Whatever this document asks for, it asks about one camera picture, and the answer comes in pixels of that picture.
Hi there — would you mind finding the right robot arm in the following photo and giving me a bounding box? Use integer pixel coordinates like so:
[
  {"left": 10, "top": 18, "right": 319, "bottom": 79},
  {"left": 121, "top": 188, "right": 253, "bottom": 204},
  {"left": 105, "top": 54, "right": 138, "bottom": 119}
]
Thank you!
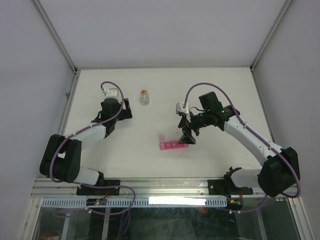
[{"left": 176, "top": 91, "right": 300, "bottom": 197}]

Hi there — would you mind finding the clear glass pill bottle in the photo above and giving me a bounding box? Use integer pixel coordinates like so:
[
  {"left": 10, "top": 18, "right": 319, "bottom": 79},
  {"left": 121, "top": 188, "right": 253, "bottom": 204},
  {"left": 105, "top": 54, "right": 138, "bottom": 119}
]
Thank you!
[{"left": 139, "top": 92, "right": 150, "bottom": 106}]

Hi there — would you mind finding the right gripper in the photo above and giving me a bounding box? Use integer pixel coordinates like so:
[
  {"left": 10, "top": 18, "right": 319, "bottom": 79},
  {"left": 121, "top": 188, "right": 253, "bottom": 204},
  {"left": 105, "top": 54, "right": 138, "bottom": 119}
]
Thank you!
[{"left": 178, "top": 110, "right": 211, "bottom": 145}]

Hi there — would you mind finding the white slotted cable duct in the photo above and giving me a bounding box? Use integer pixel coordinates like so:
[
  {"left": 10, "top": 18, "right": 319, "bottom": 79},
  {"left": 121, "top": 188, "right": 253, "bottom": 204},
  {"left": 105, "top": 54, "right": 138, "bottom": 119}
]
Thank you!
[{"left": 41, "top": 196, "right": 227, "bottom": 209}]

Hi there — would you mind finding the pink pill organizer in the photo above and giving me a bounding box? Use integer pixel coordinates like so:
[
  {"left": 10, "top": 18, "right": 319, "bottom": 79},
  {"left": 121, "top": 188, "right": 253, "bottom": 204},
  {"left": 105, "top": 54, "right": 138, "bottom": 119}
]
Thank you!
[{"left": 158, "top": 134, "right": 189, "bottom": 151}]

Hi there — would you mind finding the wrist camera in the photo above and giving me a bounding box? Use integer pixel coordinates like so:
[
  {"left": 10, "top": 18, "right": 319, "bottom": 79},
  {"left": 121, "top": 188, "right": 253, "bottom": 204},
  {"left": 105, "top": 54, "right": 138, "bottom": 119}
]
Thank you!
[
  {"left": 101, "top": 88, "right": 119, "bottom": 98},
  {"left": 175, "top": 102, "right": 191, "bottom": 123}
]

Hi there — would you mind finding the aluminium frame post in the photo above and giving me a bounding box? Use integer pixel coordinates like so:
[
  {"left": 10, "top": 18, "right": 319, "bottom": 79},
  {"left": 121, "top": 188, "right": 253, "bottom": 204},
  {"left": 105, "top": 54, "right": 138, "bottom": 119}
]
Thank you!
[
  {"left": 249, "top": 0, "right": 294, "bottom": 72},
  {"left": 31, "top": 0, "right": 77, "bottom": 73}
]

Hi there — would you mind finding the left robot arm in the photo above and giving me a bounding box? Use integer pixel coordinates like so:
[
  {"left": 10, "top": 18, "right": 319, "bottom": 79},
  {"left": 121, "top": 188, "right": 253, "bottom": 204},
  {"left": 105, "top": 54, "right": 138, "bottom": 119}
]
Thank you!
[{"left": 39, "top": 97, "right": 133, "bottom": 195}]

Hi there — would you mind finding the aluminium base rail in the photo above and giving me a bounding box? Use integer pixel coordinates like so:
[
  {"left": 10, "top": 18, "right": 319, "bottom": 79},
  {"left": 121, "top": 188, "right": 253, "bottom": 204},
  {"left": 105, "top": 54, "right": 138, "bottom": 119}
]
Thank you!
[{"left": 32, "top": 176, "right": 276, "bottom": 200}]

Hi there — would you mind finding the left aluminium frame post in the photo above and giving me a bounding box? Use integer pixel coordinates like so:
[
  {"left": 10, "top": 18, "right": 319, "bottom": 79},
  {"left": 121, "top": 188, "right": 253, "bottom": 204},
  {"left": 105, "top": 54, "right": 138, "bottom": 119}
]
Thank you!
[{"left": 31, "top": 0, "right": 77, "bottom": 73}]

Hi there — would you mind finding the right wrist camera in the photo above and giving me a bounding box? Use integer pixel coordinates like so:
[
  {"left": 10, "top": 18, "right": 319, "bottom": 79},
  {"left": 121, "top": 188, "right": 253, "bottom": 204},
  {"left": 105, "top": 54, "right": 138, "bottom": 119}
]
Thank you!
[{"left": 175, "top": 102, "right": 191, "bottom": 123}]

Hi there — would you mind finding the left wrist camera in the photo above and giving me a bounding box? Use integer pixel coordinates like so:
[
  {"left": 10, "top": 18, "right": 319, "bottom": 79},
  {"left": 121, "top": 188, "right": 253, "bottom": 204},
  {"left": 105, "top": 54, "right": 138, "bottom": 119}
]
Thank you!
[{"left": 101, "top": 88, "right": 119, "bottom": 98}]

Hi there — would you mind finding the right aluminium frame post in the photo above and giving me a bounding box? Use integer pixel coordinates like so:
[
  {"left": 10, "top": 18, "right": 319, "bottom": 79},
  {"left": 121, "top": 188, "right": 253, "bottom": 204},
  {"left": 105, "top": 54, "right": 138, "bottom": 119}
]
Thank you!
[{"left": 249, "top": 0, "right": 294, "bottom": 72}]

